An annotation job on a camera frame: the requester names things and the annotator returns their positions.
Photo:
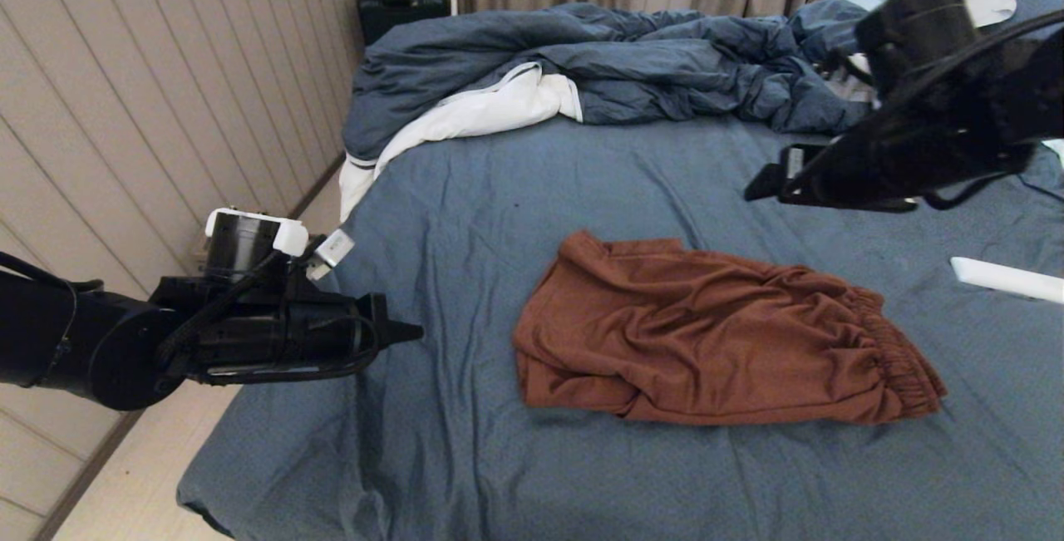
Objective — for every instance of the white blanket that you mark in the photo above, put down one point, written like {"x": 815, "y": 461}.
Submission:
{"x": 482, "y": 107}

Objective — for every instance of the blue bed sheet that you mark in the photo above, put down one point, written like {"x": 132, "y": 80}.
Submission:
{"x": 499, "y": 192}

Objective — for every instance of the rust brown shorts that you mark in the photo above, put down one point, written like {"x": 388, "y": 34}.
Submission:
{"x": 706, "y": 341}

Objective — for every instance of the black suitcase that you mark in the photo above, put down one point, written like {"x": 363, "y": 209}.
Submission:
{"x": 399, "y": 13}

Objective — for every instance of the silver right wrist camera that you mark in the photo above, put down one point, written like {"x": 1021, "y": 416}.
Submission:
{"x": 852, "y": 88}

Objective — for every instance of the rumpled dark blue duvet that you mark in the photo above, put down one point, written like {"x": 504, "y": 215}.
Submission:
{"x": 665, "y": 59}

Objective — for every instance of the flat white pillow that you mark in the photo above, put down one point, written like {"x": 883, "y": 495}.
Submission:
{"x": 997, "y": 2}

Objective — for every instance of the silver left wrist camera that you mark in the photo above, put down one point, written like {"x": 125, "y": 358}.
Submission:
{"x": 334, "y": 246}

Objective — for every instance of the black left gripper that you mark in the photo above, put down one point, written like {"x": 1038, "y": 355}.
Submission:
{"x": 266, "y": 341}

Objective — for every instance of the pale crumpled cloth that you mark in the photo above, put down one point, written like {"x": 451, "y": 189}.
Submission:
{"x": 1057, "y": 152}

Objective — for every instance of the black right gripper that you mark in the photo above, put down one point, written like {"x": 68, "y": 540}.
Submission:
{"x": 914, "y": 150}

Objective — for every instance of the white flat rectangular object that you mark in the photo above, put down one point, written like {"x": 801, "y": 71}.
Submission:
{"x": 1006, "y": 279}

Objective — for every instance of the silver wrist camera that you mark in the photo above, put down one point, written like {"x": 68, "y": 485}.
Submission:
{"x": 334, "y": 246}
{"x": 852, "y": 88}

